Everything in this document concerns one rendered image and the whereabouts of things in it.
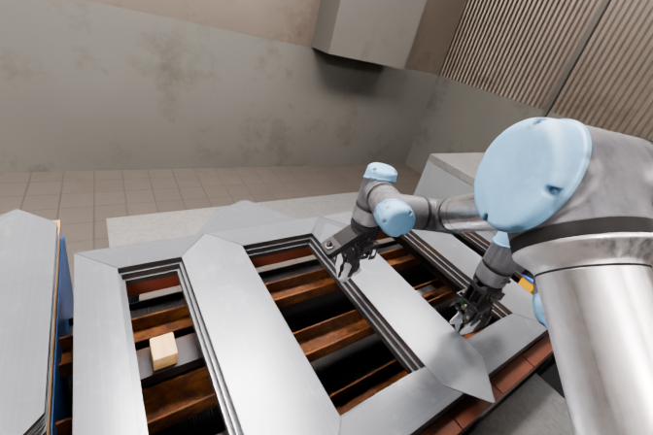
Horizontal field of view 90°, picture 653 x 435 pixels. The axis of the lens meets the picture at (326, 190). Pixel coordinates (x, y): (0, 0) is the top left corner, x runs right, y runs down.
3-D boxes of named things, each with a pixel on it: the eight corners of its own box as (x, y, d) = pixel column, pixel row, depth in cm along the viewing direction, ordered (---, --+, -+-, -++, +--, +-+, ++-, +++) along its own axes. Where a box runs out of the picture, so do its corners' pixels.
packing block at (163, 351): (149, 349, 77) (149, 338, 75) (172, 342, 80) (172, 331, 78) (154, 371, 73) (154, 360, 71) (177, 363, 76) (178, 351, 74)
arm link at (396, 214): (437, 212, 66) (416, 186, 76) (388, 206, 64) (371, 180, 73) (423, 243, 70) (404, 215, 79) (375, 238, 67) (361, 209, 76)
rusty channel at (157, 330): (57, 351, 81) (54, 338, 79) (451, 241, 176) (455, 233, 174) (55, 380, 76) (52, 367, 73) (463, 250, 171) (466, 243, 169)
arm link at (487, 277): (491, 253, 85) (520, 275, 80) (483, 267, 87) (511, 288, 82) (475, 259, 81) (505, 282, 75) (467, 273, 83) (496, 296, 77)
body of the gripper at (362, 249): (374, 261, 90) (388, 225, 84) (350, 268, 85) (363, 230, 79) (358, 244, 95) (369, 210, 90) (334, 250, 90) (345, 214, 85)
